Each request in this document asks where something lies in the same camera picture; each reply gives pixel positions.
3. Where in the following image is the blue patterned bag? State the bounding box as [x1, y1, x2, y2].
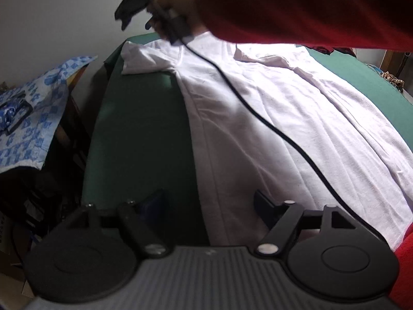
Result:
[0, 92, 33, 136]

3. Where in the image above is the tiger print cloth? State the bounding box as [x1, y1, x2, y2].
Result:
[379, 71, 405, 92]

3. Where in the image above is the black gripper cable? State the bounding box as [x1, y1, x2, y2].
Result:
[152, 0, 388, 243]

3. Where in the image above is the person's right forearm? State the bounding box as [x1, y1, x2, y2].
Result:
[194, 0, 413, 52]

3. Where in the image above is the blue patterned cloth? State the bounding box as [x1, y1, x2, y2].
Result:
[0, 55, 98, 173]

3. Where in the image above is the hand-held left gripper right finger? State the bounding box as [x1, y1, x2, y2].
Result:
[253, 190, 357, 259]

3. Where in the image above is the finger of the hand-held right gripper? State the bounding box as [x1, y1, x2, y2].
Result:
[114, 0, 152, 32]

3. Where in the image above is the person's right hand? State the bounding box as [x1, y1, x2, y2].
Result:
[147, 0, 207, 36]

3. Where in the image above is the white shirt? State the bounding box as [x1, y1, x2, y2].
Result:
[121, 32, 413, 252]

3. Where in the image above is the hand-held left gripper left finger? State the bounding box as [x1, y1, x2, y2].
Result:
[65, 189, 170, 259]

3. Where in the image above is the person's red top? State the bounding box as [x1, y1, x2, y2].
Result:
[389, 221, 413, 310]

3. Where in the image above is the wooden door frame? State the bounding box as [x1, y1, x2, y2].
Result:
[381, 50, 413, 81]

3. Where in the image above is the dark red sweater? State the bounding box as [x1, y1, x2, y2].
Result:
[306, 44, 357, 58]

